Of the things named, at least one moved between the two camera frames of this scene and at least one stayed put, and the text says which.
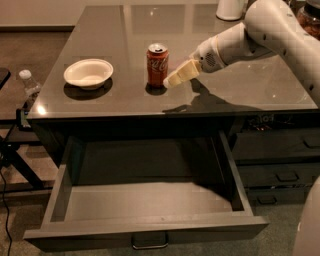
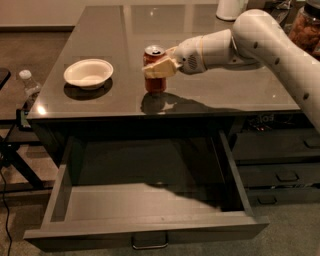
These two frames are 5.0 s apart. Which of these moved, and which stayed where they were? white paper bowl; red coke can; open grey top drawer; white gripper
Moved: white gripper
Stayed: open grey top drawer; red coke can; white paper bowl
